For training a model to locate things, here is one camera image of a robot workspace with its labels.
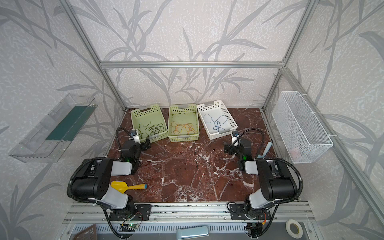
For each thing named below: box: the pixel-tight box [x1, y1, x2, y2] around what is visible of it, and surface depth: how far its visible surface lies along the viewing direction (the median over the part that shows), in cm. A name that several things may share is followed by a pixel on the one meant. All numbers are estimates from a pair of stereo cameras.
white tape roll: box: [285, 219, 304, 239], surface depth 70 cm
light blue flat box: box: [176, 225, 210, 240], surface depth 66 cm
